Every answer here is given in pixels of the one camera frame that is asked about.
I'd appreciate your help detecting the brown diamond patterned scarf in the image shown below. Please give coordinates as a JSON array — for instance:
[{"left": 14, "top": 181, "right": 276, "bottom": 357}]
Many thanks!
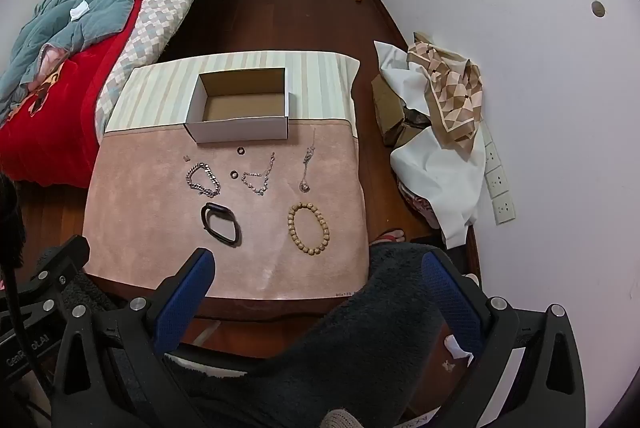
[{"left": 406, "top": 32, "right": 485, "bottom": 153}]

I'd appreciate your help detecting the silver pendant necklace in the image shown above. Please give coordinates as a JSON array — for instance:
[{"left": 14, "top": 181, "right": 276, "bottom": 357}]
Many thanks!
[{"left": 299, "top": 128, "right": 318, "bottom": 193}]

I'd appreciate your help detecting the teal quilt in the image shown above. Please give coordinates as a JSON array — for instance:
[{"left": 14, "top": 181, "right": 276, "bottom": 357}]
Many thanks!
[{"left": 0, "top": 0, "right": 241, "bottom": 109}]

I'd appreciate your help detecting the thin silver bracelet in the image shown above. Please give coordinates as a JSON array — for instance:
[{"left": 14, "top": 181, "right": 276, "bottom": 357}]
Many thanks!
[{"left": 241, "top": 153, "right": 277, "bottom": 197}]

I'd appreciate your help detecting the white cardboard box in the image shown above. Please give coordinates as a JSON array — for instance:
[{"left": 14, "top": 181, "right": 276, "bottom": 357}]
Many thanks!
[{"left": 184, "top": 68, "right": 291, "bottom": 143}]

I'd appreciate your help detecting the black cable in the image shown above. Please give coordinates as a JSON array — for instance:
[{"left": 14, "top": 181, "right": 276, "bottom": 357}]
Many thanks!
[{"left": 0, "top": 258, "right": 51, "bottom": 428}]

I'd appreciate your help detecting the pink table cloth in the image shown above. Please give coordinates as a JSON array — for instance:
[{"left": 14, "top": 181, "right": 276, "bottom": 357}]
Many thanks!
[{"left": 82, "top": 118, "right": 371, "bottom": 301}]

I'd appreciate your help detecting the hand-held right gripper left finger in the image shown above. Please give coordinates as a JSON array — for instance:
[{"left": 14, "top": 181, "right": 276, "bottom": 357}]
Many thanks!
[{"left": 50, "top": 248, "right": 217, "bottom": 428}]

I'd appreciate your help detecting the black wrist band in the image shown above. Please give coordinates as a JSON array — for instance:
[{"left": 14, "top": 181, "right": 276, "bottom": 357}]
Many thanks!
[{"left": 201, "top": 203, "right": 242, "bottom": 247}]

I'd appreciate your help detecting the brown cardboard box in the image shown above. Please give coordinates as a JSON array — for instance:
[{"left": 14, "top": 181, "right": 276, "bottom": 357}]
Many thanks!
[{"left": 371, "top": 75, "right": 431, "bottom": 149}]

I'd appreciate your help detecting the wooden bead bracelet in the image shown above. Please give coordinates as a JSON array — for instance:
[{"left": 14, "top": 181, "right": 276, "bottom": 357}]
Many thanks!
[{"left": 287, "top": 203, "right": 331, "bottom": 256}]

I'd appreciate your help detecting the white cloth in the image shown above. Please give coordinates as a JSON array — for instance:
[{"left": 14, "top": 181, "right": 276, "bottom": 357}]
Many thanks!
[{"left": 374, "top": 40, "right": 488, "bottom": 249}]

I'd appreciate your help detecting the silver chain bracelet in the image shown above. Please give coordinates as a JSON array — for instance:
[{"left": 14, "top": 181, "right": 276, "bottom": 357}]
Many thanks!
[{"left": 186, "top": 163, "right": 222, "bottom": 199}]

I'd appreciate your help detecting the red patterned cloth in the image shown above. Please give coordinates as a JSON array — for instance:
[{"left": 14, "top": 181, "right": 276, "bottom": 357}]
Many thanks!
[{"left": 397, "top": 178, "right": 446, "bottom": 229}]

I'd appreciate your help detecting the bed with blankets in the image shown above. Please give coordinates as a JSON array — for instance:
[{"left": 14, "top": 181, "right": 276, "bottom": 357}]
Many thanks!
[{"left": 0, "top": 0, "right": 236, "bottom": 189}]

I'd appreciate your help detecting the striped table cloth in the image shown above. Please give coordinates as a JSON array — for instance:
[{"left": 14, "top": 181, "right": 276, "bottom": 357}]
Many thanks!
[{"left": 102, "top": 51, "right": 361, "bottom": 143}]

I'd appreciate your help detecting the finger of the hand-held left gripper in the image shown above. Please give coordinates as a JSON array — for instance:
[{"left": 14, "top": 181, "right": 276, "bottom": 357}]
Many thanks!
[{"left": 27, "top": 235, "right": 91, "bottom": 316}]

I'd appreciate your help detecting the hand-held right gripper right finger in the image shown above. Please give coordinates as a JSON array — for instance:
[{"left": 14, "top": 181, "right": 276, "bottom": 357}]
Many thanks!
[{"left": 421, "top": 249, "right": 587, "bottom": 428}]

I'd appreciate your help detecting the person's dark fleece leg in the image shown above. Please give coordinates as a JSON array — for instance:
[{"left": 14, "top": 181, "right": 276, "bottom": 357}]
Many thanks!
[{"left": 165, "top": 242, "right": 483, "bottom": 428}]

